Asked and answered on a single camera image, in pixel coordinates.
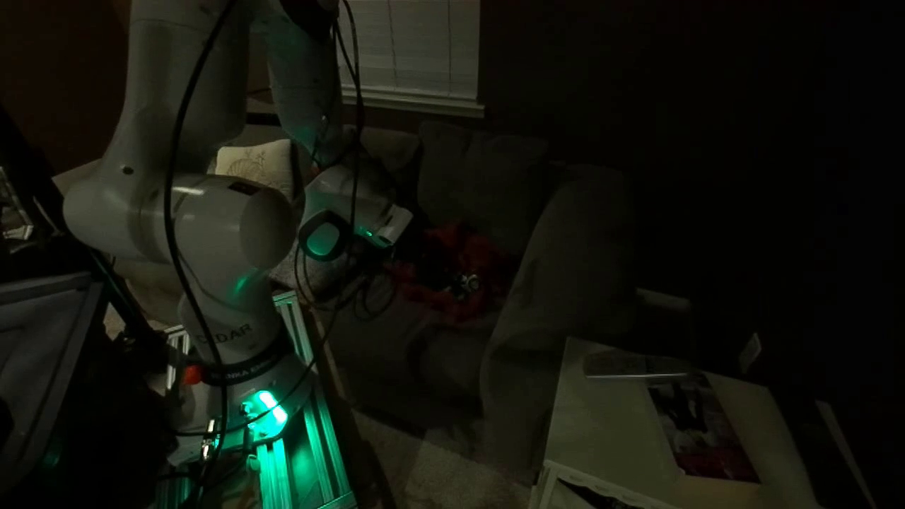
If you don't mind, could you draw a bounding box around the white cushion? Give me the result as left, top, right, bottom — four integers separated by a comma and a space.
211, 138, 294, 197

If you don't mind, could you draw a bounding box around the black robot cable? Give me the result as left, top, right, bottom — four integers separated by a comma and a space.
164, 0, 248, 400

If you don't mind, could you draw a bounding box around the grey sofa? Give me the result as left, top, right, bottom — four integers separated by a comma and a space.
275, 122, 639, 477

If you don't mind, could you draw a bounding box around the red cloth on sofa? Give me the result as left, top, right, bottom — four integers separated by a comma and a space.
383, 226, 515, 323

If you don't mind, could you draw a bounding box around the window with white blinds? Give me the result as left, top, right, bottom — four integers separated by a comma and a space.
338, 0, 484, 118

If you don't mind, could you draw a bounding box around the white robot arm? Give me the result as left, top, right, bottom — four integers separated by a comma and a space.
61, 0, 410, 422

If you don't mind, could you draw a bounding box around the magazine with red cover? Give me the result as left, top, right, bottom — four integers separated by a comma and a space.
648, 377, 758, 484

